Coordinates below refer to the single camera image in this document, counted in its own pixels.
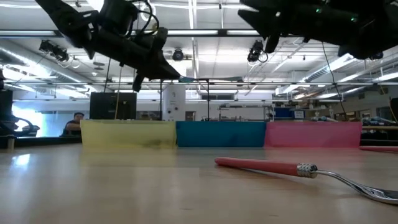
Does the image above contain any red plastic bin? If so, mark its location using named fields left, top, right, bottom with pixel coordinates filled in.
left=264, top=121, right=363, bottom=149

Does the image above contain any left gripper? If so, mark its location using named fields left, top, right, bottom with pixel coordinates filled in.
left=90, top=26, right=182, bottom=93

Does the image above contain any silver ventilation duct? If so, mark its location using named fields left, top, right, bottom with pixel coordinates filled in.
left=0, top=39, right=91, bottom=94
left=300, top=52, right=398, bottom=83

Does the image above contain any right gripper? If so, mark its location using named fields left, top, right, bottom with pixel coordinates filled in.
left=238, top=0, right=358, bottom=54

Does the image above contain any black box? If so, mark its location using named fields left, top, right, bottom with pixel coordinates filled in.
left=0, top=90, right=14, bottom=116

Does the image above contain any black curved stand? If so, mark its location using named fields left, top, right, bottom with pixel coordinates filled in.
left=0, top=111, right=41, bottom=138

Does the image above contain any yellow plastic bin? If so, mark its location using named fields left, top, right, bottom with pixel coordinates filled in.
left=80, top=119, right=177, bottom=149

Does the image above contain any wooden workbench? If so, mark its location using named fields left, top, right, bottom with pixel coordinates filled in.
left=362, top=124, right=398, bottom=131

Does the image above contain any black ceiling camera cluster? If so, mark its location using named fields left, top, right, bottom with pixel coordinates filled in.
left=39, top=39, right=70, bottom=62

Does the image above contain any metal shelving rack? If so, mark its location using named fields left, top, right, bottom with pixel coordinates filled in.
left=217, top=103, right=271, bottom=122

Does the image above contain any red-handled spoon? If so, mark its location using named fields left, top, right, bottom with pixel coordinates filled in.
left=214, top=156, right=398, bottom=205

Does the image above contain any white column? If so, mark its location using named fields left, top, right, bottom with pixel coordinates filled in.
left=162, top=83, right=187, bottom=121

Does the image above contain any black panel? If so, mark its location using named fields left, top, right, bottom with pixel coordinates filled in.
left=89, top=91, right=137, bottom=121

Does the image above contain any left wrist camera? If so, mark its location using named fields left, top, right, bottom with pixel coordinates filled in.
left=99, top=0, right=139, bottom=32

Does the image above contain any person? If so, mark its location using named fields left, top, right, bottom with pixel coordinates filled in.
left=60, top=111, right=85, bottom=137

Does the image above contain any black overhead frame beam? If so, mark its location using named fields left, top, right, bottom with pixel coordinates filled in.
left=0, top=29, right=261, bottom=38

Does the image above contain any black overhead camera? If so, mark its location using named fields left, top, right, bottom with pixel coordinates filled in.
left=172, top=48, right=185, bottom=62
left=247, top=39, right=269, bottom=65

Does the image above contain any yellow and black hanging cord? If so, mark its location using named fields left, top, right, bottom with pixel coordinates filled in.
left=321, top=40, right=349, bottom=121

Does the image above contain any black background rig frame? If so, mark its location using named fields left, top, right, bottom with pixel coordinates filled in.
left=159, top=77, right=211, bottom=121

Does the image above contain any red handled silver fork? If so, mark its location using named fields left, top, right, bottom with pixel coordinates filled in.
left=359, top=145, right=398, bottom=153

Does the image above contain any blue crate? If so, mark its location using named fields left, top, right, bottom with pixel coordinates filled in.
left=273, top=107, right=295, bottom=119

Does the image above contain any black hanging cable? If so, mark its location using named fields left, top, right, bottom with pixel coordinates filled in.
left=103, top=58, right=112, bottom=93

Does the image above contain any blue plastic bin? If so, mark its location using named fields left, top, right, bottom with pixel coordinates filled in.
left=175, top=120, right=267, bottom=148

